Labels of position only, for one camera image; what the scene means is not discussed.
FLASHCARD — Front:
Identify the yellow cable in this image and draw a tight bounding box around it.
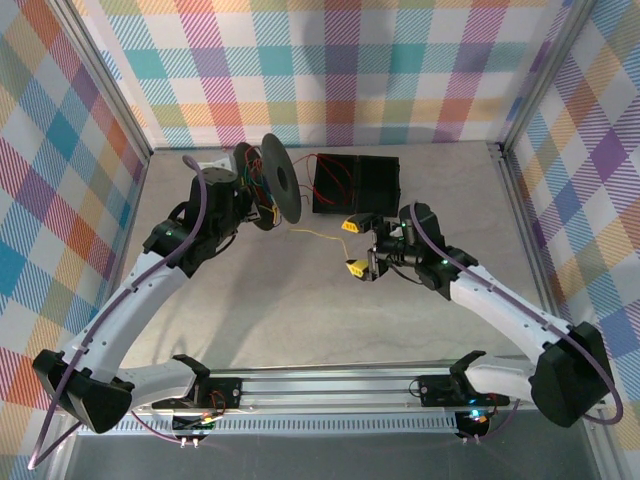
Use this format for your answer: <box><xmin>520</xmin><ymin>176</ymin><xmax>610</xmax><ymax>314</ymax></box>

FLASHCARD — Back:
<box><xmin>288</xmin><ymin>227</ymin><xmax>352</xmax><ymax>264</ymax></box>

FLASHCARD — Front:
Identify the red cable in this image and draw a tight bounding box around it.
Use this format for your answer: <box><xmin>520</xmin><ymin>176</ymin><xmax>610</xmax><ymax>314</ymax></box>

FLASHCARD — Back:
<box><xmin>244</xmin><ymin>153</ymin><xmax>362</xmax><ymax>207</ymax></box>

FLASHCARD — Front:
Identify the black cable spool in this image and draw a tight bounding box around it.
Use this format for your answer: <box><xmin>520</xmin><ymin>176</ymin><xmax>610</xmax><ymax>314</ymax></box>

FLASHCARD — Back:
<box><xmin>232</xmin><ymin>132</ymin><xmax>303</xmax><ymax>233</ymax></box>

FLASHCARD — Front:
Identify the black open box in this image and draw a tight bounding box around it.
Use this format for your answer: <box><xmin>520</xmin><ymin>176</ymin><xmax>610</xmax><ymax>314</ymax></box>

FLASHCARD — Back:
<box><xmin>310</xmin><ymin>152</ymin><xmax>404</xmax><ymax>220</ymax></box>

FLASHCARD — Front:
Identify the small controller circuit board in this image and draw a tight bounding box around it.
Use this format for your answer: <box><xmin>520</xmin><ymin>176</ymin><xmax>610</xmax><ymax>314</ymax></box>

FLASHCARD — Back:
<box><xmin>455</xmin><ymin>407</ymin><xmax>496</xmax><ymax>434</ymax></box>
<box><xmin>171</xmin><ymin>409</ymin><xmax>220</xmax><ymax>439</ymax></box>

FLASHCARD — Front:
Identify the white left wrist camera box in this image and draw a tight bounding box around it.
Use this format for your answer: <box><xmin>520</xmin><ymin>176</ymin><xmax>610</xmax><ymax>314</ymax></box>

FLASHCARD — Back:
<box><xmin>198</xmin><ymin>154</ymin><xmax>237</xmax><ymax>190</ymax></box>

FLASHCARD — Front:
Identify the aluminium side rail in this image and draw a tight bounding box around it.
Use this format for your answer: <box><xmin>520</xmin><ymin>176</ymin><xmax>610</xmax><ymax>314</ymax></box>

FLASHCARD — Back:
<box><xmin>492</xmin><ymin>142</ymin><xmax>572</xmax><ymax>331</ymax></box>
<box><xmin>115</xmin><ymin>151</ymin><xmax>152</xmax><ymax>281</ymax></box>

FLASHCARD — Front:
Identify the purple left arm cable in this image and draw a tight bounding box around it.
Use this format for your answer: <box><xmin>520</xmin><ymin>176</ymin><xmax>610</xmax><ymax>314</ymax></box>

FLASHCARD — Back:
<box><xmin>27</xmin><ymin>154</ymin><xmax>214</xmax><ymax>471</ymax></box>

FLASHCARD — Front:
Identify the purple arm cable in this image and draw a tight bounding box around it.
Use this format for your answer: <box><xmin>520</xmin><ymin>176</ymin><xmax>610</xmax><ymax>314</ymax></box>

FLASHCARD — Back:
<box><xmin>27</xmin><ymin>154</ymin><xmax>214</xmax><ymax>471</ymax></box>
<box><xmin>407</xmin><ymin>202</ymin><xmax>625</xmax><ymax>445</ymax></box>

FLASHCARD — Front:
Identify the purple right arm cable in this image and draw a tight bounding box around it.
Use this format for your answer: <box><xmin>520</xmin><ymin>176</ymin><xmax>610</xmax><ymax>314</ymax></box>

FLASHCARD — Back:
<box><xmin>407</xmin><ymin>202</ymin><xmax>625</xmax><ymax>445</ymax></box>

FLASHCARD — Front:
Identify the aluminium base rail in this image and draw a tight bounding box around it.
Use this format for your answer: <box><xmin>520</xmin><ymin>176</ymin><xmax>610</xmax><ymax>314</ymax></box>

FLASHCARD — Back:
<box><xmin>54</xmin><ymin>367</ymin><xmax>609</xmax><ymax>417</ymax></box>

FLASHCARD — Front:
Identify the slotted grey cable duct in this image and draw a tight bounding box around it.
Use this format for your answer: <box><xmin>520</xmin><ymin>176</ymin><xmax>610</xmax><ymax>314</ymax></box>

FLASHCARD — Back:
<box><xmin>74</xmin><ymin>417</ymin><xmax>460</xmax><ymax>437</ymax></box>

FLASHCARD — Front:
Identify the aluminium frame post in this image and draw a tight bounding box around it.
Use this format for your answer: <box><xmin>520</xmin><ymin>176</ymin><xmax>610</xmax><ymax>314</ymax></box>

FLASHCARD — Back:
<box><xmin>499</xmin><ymin>0</ymin><xmax>601</xmax><ymax>154</ymax></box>
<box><xmin>49</xmin><ymin>0</ymin><xmax>154</xmax><ymax>159</ymax></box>

